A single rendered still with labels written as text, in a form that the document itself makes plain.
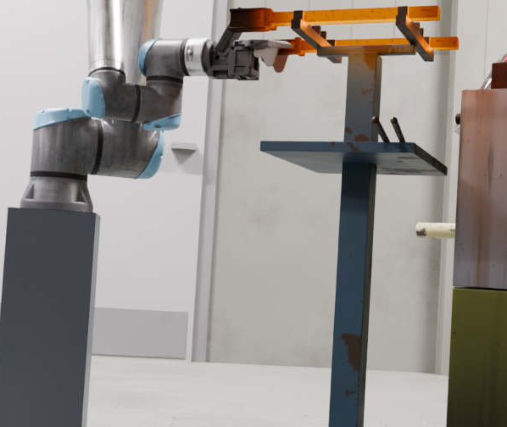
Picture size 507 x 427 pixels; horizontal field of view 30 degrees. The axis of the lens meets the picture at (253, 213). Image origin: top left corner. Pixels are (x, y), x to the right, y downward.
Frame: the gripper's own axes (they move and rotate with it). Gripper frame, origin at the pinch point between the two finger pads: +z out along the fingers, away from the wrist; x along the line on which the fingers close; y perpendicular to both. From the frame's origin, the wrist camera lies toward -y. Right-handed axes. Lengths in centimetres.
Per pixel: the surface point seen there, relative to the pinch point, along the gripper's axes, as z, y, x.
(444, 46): 35.1, 1.1, 1.7
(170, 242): -123, 43, -211
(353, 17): 20.8, 0.8, 25.7
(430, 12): 35.7, 0.4, 26.0
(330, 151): 19.2, 28.1, 32.2
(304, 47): 3.7, 0.9, 1.7
